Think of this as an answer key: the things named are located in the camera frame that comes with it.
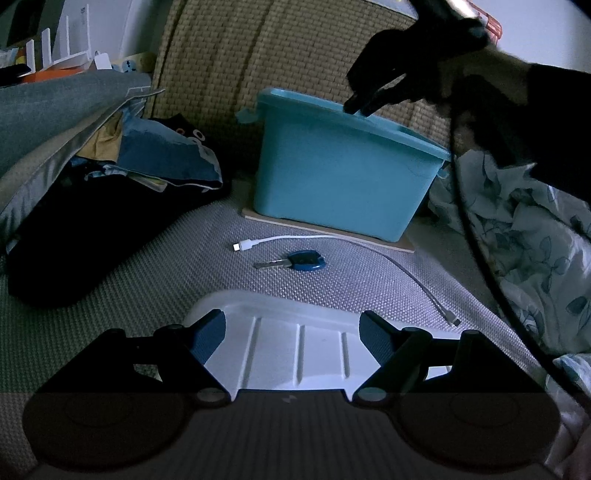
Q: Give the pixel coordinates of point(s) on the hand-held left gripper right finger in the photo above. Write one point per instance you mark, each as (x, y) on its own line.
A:
(374, 341)

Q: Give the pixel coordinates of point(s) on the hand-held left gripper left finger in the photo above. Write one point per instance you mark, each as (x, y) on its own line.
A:
(210, 339)

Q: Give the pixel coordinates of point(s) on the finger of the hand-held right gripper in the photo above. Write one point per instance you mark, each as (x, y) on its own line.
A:
(397, 90)
(378, 60)

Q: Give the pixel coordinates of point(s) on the blue plastic storage bin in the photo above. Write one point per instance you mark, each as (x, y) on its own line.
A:
(332, 175)

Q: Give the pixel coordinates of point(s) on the person's right forearm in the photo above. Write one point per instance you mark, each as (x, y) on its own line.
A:
(563, 129)

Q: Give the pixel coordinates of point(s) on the person's right hand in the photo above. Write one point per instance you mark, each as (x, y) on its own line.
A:
(498, 101)

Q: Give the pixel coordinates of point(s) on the orange basket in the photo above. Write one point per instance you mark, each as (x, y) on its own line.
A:
(491, 27)

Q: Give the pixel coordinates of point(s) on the white plastic bin lid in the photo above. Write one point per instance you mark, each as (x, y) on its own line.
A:
(286, 341)

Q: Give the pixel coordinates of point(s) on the thin wooden board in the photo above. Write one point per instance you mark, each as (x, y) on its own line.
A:
(401, 244)

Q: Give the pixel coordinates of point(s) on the blue-headed key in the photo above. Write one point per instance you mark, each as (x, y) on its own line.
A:
(304, 261)

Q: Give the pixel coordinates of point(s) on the black cloth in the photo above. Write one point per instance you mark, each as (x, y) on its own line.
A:
(92, 230)

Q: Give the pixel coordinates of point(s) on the leaf print quilt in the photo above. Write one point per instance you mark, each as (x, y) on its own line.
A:
(521, 221)

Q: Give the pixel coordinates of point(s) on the blue printed pillowcase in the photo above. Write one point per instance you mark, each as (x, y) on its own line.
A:
(157, 152)

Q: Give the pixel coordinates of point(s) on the black garment with white rings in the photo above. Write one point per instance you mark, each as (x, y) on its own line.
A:
(184, 127)

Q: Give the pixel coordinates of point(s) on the blue-spotted pale item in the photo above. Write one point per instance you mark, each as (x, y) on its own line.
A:
(134, 63)

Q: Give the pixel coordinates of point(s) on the white router with antennas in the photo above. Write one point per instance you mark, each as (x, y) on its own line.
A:
(69, 50)

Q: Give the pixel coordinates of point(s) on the orange box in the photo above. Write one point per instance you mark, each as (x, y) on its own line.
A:
(51, 74)

